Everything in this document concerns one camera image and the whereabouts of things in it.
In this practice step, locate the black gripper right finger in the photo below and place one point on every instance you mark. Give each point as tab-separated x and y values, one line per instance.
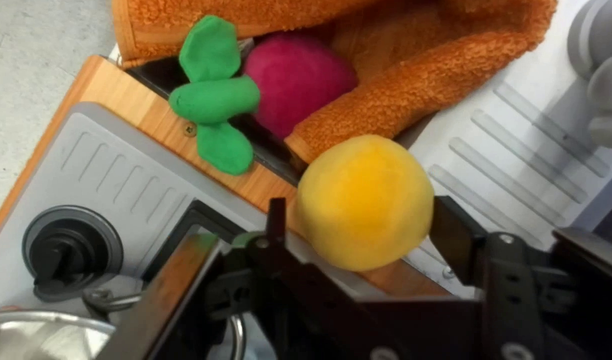
457	231

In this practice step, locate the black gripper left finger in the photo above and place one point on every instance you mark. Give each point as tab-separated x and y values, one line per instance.
276	220

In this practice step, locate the orange round plush ball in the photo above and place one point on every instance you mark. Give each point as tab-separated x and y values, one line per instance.
363	201

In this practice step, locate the large steel pot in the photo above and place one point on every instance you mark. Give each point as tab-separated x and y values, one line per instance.
39	332

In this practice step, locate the white toy sink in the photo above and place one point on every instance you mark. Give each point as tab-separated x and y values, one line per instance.
519	133

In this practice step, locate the pink radish plush green leaves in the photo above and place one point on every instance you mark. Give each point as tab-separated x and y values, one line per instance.
297	80

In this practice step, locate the orange terry towel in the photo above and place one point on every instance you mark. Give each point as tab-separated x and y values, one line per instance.
413	72

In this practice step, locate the grey toy stove panel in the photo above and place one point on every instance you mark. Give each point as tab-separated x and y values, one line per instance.
119	180

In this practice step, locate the wooden toy kitchen counter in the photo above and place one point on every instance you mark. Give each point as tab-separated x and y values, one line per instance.
119	92

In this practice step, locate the black stove knob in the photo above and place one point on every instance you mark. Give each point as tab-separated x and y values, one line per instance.
72	250

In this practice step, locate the grey toy faucet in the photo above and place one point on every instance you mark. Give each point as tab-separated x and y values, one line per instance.
602	72

